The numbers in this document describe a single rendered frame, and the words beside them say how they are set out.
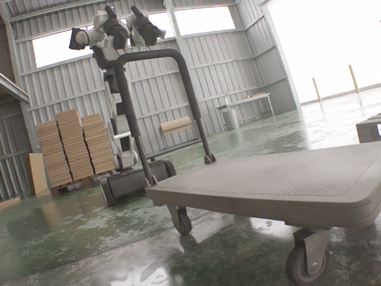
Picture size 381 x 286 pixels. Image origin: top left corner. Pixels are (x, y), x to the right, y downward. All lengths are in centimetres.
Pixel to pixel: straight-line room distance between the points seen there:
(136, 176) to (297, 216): 161
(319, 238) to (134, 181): 162
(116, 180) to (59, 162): 216
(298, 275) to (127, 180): 160
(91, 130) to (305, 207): 371
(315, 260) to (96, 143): 367
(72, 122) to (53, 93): 481
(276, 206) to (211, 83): 897
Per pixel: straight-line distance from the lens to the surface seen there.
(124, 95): 107
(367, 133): 171
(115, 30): 125
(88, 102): 855
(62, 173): 402
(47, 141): 405
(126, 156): 216
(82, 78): 875
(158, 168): 203
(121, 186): 196
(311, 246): 53
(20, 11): 973
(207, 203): 70
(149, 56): 118
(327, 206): 46
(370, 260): 64
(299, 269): 55
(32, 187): 570
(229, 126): 785
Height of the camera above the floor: 38
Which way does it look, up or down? 2 degrees down
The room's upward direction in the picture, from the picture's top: 16 degrees counter-clockwise
